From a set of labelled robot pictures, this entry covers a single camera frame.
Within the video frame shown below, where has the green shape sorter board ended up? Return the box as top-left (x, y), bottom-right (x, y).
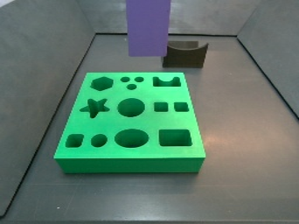
top-left (54, 73), bottom-right (206, 173)

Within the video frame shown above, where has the purple rectangular gripper block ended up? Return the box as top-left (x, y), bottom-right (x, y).
top-left (126, 0), bottom-right (172, 57)

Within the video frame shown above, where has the dark arch block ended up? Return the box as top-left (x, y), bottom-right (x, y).
top-left (164, 41), bottom-right (210, 68)

